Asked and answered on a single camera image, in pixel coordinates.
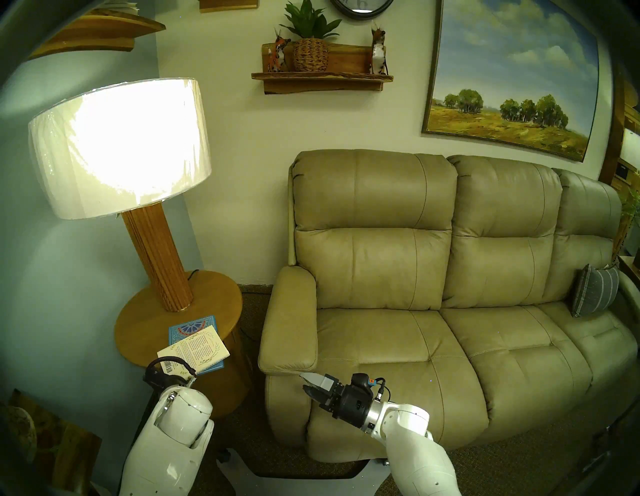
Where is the green plant in wicker pot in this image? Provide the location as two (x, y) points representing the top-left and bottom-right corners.
(280, 0), (343, 72)

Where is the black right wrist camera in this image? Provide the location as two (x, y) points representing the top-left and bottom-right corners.
(351, 372), (390, 401)

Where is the small wooden wall shelf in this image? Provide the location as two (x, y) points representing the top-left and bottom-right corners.
(198, 0), (259, 13)

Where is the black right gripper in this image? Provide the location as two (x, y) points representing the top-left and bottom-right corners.
(300, 372), (374, 429)

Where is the wooden door frame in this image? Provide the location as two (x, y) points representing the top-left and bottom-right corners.
(598, 75), (640, 201)

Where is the wooden lamp with white shade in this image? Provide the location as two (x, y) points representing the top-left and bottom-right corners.
(28, 77), (212, 312)

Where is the cream hardcover book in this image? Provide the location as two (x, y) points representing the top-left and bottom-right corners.
(157, 325), (231, 375)

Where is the green leafy houseplant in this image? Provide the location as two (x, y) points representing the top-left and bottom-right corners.
(612, 190), (640, 271)

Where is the round dark wall clock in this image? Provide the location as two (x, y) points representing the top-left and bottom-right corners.
(330, 0), (395, 21)

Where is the beige leather sofa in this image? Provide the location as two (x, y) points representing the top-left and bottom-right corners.
(258, 149), (640, 463)

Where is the framed landscape painting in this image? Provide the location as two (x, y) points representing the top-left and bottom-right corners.
(421, 0), (600, 163)

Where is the wooden corner shelf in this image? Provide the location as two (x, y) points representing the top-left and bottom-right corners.
(27, 7), (167, 61)

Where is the blue Rumi poems book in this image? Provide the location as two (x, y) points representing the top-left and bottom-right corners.
(168, 315), (226, 376)

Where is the wooden crate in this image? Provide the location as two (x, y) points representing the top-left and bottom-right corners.
(7, 389), (102, 493)

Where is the round wooden side table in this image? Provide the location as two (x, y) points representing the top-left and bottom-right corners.
(114, 270), (251, 418)

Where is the orange fox figurine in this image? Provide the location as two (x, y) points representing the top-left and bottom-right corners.
(266, 29), (292, 73)
(369, 25), (389, 76)

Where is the grey striped cushion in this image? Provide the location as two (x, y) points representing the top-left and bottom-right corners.
(571, 264), (621, 318)

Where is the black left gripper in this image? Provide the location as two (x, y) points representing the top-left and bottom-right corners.
(144, 356), (197, 392)

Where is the wood slice decorative ball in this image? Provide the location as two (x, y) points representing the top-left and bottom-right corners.
(0, 406), (38, 466)

